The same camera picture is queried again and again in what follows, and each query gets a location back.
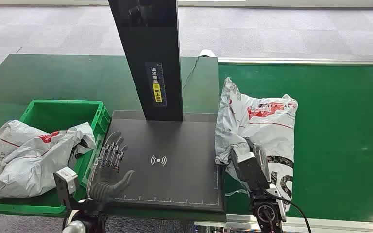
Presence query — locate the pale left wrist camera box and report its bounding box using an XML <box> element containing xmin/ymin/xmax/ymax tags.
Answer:
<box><xmin>53</xmin><ymin>166</ymin><xmax>79</xmax><ymax>207</ymax></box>

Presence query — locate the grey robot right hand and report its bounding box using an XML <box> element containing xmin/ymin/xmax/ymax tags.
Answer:
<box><xmin>230</xmin><ymin>137</ymin><xmax>271</xmax><ymax>182</ymax></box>

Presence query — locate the pale black right wrist camera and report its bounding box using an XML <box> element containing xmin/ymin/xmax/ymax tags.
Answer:
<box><xmin>237</xmin><ymin>153</ymin><xmax>270</xmax><ymax>194</ymax></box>

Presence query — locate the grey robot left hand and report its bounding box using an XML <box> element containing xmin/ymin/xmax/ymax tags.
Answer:
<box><xmin>88</xmin><ymin>130</ymin><xmax>135</xmax><ymax>204</ymax></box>

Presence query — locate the thin black power cable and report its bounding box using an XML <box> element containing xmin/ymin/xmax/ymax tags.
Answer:
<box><xmin>182</xmin><ymin>55</ymin><xmax>204</xmax><ymax>93</ymax></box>

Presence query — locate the black yellow ruler label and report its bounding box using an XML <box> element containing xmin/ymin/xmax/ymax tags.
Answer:
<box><xmin>145</xmin><ymin>62</ymin><xmax>168</xmax><ymax>109</ymax></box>

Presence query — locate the black inbound scanner machine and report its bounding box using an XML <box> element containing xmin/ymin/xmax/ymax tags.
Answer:
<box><xmin>85</xmin><ymin>0</ymin><xmax>226</xmax><ymax>215</ymax></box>

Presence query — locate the aluminium conveyor rail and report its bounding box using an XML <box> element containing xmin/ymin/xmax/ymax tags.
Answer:
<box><xmin>218</xmin><ymin>57</ymin><xmax>373</xmax><ymax>66</ymax></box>
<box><xmin>194</xmin><ymin>213</ymin><xmax>373</xmax><ymax>233</ymax></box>

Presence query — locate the green conveyor belt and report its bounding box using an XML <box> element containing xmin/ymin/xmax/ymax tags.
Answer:
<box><xmin>218</xmin><ymin>64</ymin><xmax>373</xmax><ymax>224</ymax></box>

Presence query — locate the crumpled white courier bag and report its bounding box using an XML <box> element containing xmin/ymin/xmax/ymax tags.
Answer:
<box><xmin>0</xmin><ymin>119</ymin><xmax>97</xmax><ymax>199</ymax></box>

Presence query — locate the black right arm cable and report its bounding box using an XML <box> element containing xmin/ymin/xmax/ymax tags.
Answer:
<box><xmin>269</xmin><ymin>192</ymin><xmax>313</xmax><ymax>233</ymax></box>

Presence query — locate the green plastic crate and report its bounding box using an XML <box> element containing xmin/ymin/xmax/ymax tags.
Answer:
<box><xmin>0</xmin><ymin>99</ymin><xmax>112</xmax><ymax>219</ymax></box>

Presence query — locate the white red-printed courier bag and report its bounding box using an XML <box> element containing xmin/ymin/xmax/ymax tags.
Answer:
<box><xmin>214</xmin><ymin>76</ymin><xmax>299</xmax><ymax>213</ymax></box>

